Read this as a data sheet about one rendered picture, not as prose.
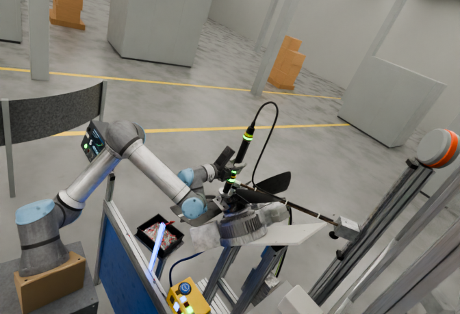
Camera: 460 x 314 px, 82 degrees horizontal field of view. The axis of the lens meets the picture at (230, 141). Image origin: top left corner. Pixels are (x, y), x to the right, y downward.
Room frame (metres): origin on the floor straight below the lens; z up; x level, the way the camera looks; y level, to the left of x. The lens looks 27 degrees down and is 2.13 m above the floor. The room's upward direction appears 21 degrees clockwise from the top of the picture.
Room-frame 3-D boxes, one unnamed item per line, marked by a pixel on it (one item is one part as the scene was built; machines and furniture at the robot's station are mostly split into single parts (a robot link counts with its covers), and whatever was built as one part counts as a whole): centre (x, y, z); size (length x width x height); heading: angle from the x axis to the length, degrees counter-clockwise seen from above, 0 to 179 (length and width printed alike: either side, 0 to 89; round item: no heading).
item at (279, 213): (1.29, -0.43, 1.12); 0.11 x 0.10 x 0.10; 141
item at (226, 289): (1.08, -0.33, 0.56); 0.19 x 0.04 x 0.04; 51
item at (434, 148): (1.07, -0.79, 1.88); 0.17 x 0.15 x 0.16; 141
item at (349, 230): (1.08, -0.70, 1.35); 0.10 x 0.07 x 0.08; 86
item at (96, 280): (1.17, 0.57, 0.39); 0.04 x 0.04 x 0.78; 51
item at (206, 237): (1.06, -0.06, 0.98); 0.20 x 0.16 x 0.20; 51
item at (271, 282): (1.08, -0.47, 0.73); 0.15 x 0.09 x 0.22; 51
